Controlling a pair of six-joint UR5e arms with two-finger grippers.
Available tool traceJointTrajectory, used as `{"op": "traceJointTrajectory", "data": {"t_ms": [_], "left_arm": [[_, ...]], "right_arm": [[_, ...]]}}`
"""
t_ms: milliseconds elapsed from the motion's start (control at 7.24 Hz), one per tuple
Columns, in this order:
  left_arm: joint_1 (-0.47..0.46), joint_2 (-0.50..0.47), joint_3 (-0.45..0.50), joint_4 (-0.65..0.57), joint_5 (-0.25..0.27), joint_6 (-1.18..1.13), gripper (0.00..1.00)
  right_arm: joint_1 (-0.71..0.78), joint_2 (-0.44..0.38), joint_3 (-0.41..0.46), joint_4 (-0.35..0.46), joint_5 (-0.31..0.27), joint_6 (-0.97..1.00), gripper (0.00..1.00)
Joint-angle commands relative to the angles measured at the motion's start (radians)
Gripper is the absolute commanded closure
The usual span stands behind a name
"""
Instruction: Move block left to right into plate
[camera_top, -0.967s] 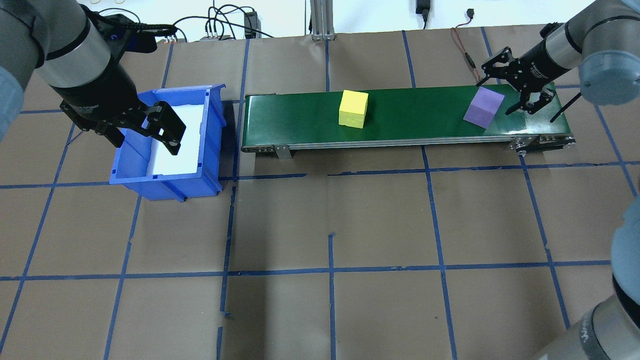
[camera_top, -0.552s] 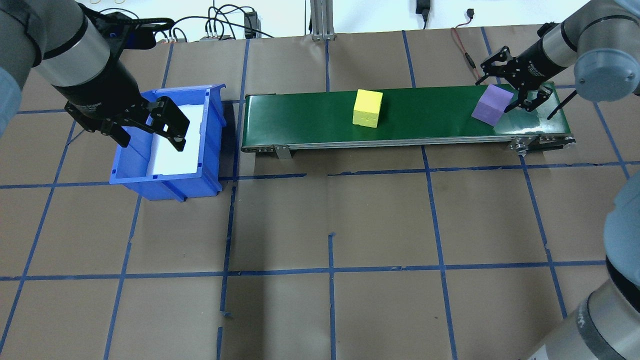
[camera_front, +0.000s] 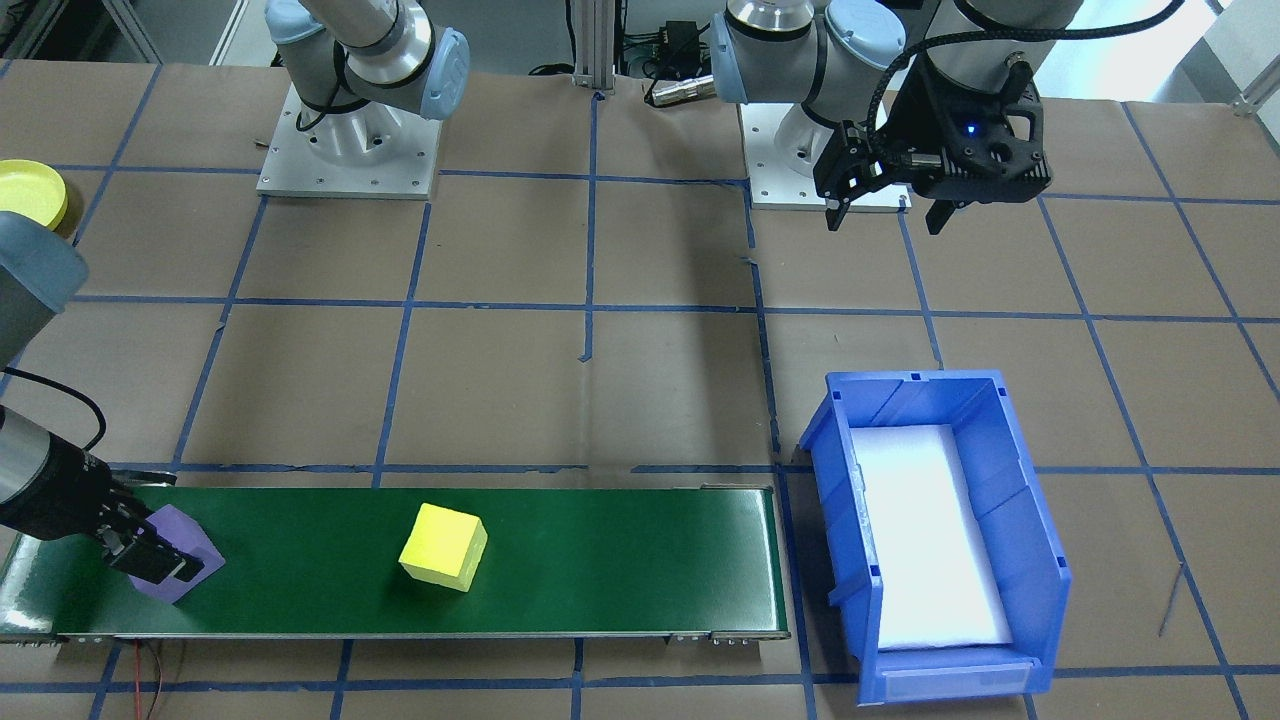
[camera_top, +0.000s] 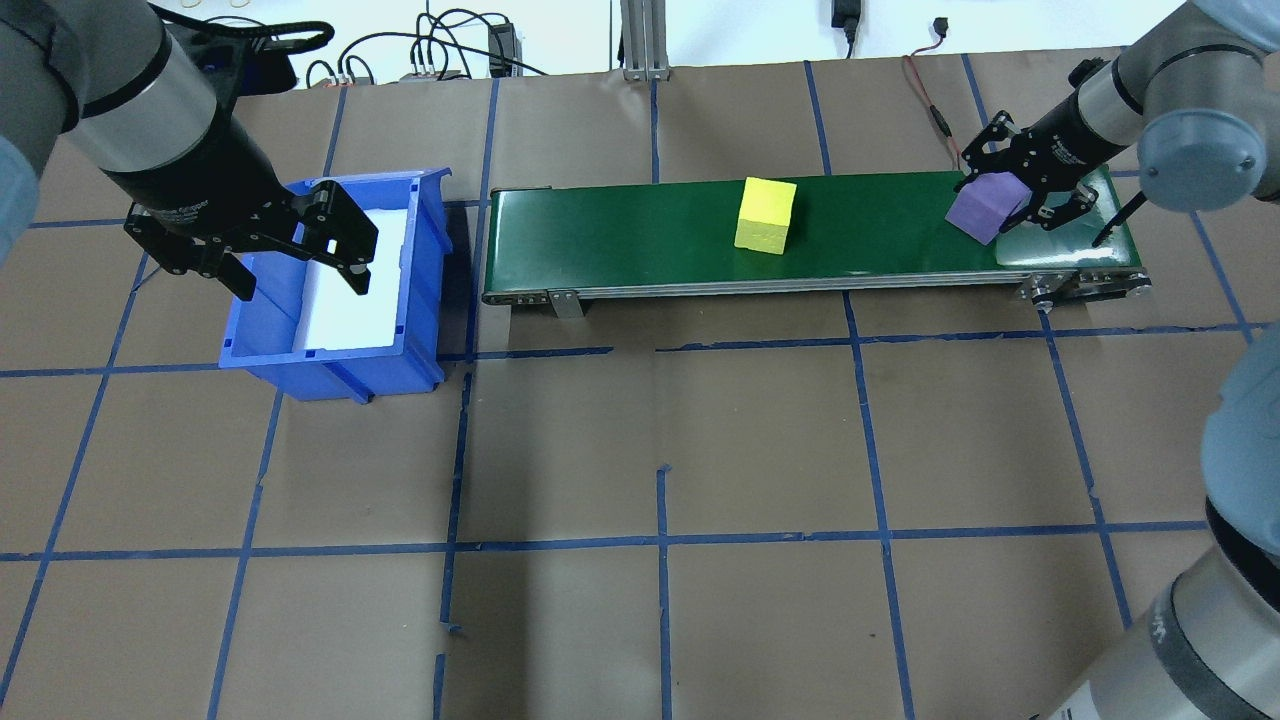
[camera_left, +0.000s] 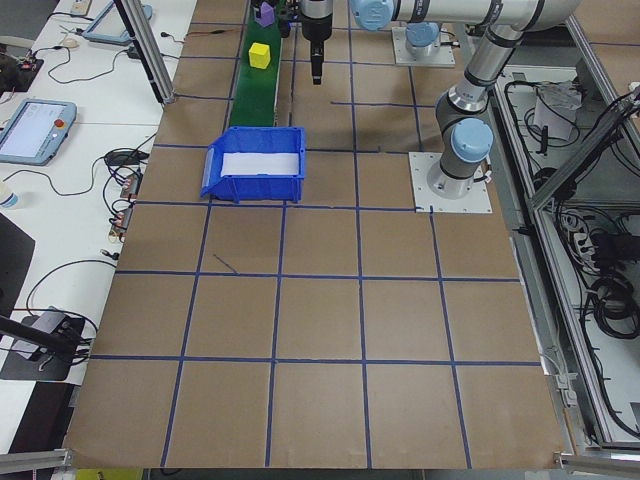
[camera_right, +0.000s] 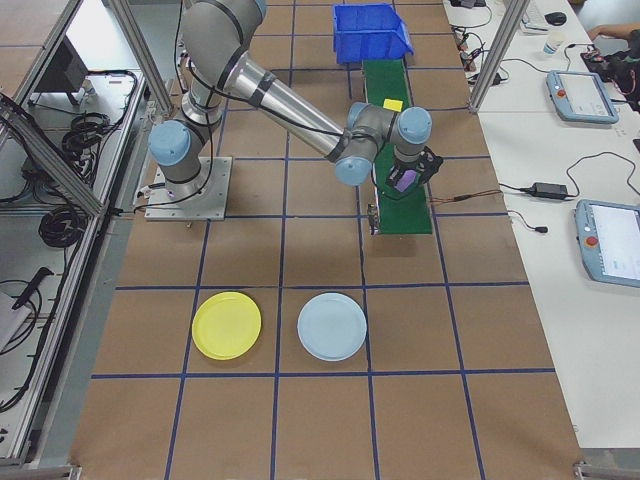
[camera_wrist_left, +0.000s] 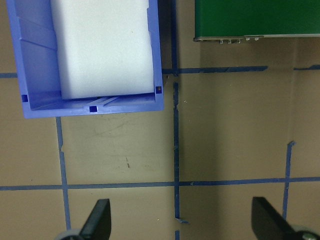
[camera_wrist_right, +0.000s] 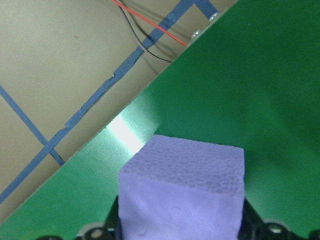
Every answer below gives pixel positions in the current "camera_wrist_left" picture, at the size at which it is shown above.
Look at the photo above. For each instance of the green conveyor belt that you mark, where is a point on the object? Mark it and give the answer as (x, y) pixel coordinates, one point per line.
(250, 17)

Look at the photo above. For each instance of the blue plastic storage bin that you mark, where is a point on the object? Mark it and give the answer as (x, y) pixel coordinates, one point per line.
(15, 50)

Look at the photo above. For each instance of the white foam pad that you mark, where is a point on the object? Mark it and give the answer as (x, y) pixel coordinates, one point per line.
(105, 50)

